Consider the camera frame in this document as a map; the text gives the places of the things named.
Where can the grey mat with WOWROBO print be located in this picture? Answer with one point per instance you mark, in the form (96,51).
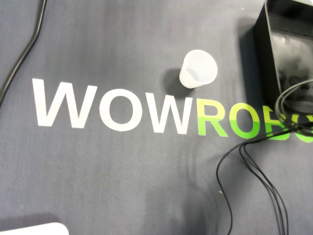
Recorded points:
(97,171)

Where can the translucent white plastic cup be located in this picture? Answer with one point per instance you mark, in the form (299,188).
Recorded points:
(195,71)

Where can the black plastic bin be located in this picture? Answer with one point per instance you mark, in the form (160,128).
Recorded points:
(293,49)

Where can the white rounded device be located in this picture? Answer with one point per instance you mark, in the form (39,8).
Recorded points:
(36,230)

